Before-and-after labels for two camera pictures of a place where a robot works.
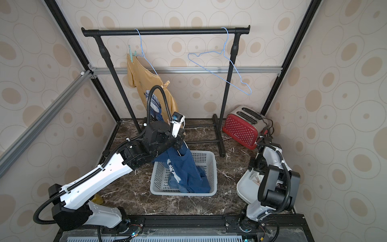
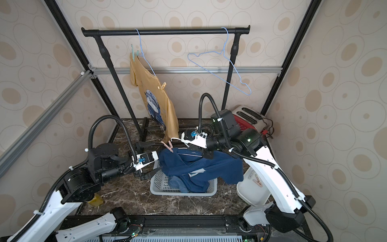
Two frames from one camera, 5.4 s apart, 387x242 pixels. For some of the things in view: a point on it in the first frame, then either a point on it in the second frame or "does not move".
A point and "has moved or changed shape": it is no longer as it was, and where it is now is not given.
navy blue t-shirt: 194,179 has moved or changed shape
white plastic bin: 247,186 does not move
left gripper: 180,141 → 148,173
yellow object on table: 98,199 does not move
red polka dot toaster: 244,125 does not move
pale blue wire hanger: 143,54 does not move
